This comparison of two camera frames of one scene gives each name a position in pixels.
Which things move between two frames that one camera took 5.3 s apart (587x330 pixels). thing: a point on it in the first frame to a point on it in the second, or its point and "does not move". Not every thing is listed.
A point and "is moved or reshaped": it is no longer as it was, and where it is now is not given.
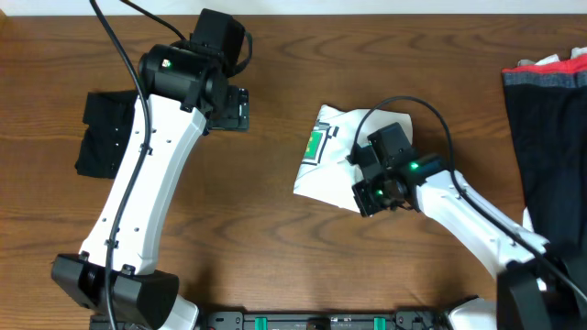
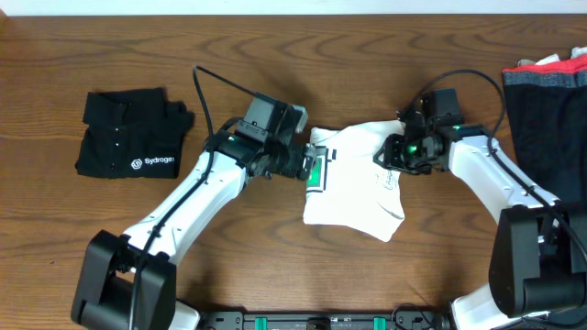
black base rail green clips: x=322 y=319 does not move
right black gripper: x=368 y=208 to x=392 y=158
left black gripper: x=235 y=117 to x=294 y=152
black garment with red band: x=547 y=106 does not move
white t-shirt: x=326 y=171 is moved or reshaped
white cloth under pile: x=576 y=53 does not move
